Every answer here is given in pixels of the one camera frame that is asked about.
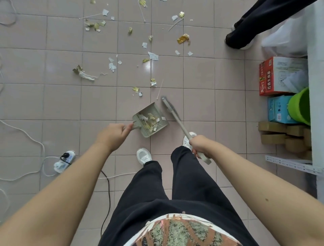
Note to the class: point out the thin white stick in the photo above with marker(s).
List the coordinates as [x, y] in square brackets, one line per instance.
[141, 10]
[176, 24]
[160, 89]
[89, 16]

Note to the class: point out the green plastic bucket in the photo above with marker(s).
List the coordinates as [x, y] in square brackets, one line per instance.
[300, 106]

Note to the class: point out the person's white left shoe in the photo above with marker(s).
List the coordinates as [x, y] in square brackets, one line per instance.
[143, 155]

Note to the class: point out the light blue carton box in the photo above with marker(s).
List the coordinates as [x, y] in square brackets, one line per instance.
[278, 109]

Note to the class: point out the white cabinet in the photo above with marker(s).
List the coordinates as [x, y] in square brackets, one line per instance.
[316, 76]

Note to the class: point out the person's white shoe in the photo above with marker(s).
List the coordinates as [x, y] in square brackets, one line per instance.
[187, 142]
[143, 155]

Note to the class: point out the grey hand broom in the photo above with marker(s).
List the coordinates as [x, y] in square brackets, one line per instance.
[177, 120]

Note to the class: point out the white power strip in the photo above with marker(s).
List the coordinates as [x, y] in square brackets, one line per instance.
[64, 162]

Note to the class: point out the person's white right shoe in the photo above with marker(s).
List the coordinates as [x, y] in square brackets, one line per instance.
[187, 142]

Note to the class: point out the person's patterned shirt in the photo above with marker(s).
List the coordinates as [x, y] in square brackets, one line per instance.
[182, 232]

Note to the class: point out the pile of brown cardboard boxes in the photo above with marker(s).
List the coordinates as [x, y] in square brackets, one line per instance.
[278, 136]

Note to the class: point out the person's right forearm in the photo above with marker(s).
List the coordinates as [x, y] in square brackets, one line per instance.
[260, 192]

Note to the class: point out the white plastic bag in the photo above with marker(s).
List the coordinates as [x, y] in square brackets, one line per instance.
[286, 38]

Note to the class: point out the white perforated metal rail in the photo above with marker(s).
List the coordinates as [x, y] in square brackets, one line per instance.
[291, 164]

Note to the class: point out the scattered paper and foil litter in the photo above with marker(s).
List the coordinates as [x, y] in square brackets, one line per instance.
[149, 54]

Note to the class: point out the pile of swept litter scraps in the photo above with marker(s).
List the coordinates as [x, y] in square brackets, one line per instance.
[151, 121]

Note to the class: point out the person's left thumb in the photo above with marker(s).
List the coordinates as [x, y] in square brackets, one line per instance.
[127, 127]

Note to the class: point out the person's left hand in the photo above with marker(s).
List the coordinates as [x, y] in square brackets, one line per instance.
[112, 134]

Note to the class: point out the crumpled white and gold wrapper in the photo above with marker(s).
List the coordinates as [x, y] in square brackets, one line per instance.
[84, 73]

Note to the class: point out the person's right thumb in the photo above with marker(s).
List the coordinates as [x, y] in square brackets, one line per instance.
[192, 141]

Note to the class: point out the person's left forearm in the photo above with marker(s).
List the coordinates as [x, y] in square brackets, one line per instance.
[58, 195]

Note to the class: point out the person's black trousers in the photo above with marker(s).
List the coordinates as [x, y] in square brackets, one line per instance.
[162, 202]

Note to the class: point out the red and white carton box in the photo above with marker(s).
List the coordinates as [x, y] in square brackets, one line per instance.
[272, 76]

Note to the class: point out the grey plastic dustpan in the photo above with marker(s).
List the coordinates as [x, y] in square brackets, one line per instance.
[162, 121]

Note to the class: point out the person's right hand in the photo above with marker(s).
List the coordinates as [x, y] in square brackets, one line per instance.
[202, 144]

